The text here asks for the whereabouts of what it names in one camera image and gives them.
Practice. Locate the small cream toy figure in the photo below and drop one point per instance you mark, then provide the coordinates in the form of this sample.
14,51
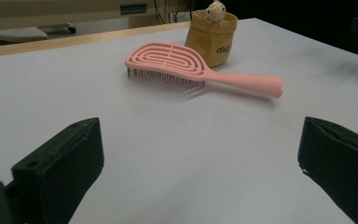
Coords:
216,12

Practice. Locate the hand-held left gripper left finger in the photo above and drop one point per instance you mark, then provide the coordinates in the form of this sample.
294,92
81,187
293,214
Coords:
59,168

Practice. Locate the pink hairbrush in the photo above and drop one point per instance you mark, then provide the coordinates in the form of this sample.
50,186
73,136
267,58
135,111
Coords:
167,59

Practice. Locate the light wooden desk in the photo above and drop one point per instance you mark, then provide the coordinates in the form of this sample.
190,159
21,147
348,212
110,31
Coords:
74,9

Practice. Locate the white wheeled base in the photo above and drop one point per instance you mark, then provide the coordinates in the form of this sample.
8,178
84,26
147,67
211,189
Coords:
18,34

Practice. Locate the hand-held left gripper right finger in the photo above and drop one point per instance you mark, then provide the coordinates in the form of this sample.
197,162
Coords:
341,161

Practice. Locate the brown plush toy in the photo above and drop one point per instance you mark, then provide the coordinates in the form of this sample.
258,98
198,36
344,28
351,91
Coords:
208,46

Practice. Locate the black curtain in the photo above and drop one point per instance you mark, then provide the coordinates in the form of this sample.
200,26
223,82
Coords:
307,18

